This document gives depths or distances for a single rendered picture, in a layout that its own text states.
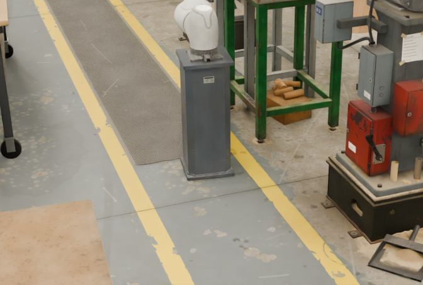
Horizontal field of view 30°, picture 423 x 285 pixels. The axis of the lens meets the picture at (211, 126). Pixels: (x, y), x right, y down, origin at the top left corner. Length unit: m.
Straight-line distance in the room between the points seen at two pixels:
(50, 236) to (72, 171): 2.27
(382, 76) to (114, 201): 1.60
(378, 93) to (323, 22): 0.43
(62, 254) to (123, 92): 3.45
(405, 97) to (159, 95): 2.34
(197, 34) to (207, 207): 0.93
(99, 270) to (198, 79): 2.16
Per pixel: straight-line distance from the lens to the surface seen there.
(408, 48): 3.80
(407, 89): 3.75
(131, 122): 5.24
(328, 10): 3.84
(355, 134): 3.99
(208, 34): 4.24
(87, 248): 2.38
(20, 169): 4.81
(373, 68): 3.78
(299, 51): 5.43
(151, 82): 5.87
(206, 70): 4.26
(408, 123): 3.81
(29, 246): 2.43
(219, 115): 4.38
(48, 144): 5.07
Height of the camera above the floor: 2.22
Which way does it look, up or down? 26 degrees down
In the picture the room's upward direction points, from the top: 1 degrees counter-clockwise
